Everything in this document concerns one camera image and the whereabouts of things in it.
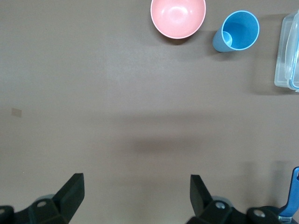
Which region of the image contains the blue plastic cup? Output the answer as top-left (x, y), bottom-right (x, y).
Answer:
top-left (212, 10), bottom-right (260, 53)

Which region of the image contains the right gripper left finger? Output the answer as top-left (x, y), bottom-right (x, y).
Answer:
top-left (0, 173), bottom-right (85, 224)

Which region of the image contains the black pot blue handle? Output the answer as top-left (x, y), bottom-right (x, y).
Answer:
top-left (278, 166), bottom-right (299, 224)

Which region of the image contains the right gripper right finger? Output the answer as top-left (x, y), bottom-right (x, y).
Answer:
top-left (186, 174), bottom-right (281, 224)

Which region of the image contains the clear plastic food container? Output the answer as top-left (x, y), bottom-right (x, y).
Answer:
top-left (274, 10), bottom-right (299, 93)

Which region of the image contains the pink plastic bowl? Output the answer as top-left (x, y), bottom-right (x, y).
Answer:
top-left (150, 0), bottom-right (206, 40)

